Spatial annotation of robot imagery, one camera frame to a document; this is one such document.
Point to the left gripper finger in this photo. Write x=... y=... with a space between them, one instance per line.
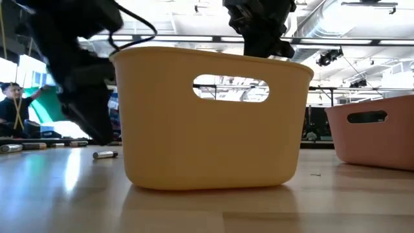
x=90 y=123
x=108 y=113

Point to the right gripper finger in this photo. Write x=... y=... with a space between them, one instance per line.
x=278 y=47
x=255 y=45

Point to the silver AA battery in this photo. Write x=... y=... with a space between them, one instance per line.
x=105 y=154
x=11 y=148

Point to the yellow plastic bin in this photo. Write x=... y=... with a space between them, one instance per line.
x=194 y=145

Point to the green fabric sheet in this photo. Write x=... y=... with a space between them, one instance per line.
x=48 y=106

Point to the black stage light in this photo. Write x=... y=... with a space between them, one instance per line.
x=328 y=57
x=357 y=84

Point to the black bag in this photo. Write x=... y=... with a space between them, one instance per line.
x=32 y=131

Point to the person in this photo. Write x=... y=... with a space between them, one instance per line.
x=9 y=110

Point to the black cabinet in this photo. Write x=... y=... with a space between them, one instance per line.
x=318 y=123

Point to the pink plastic basket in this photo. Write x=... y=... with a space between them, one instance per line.
x=372 y=145

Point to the black ceiling rail fixture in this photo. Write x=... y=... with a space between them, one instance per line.
x=368 y=4

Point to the black aluminium table frame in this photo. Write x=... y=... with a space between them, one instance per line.
x=318 y=144

